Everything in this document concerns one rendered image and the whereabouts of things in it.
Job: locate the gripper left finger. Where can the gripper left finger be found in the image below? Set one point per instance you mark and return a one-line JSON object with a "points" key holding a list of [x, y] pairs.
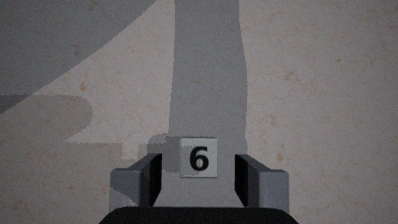
{"points": [[136, 186]]}

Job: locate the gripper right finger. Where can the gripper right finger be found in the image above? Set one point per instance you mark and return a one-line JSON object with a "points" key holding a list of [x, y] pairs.
{"points": [[258, 186]]}

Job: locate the grey number cube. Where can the grey number cube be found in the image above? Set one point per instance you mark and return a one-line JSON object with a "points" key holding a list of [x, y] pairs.
{"points": [[199, 157]]}

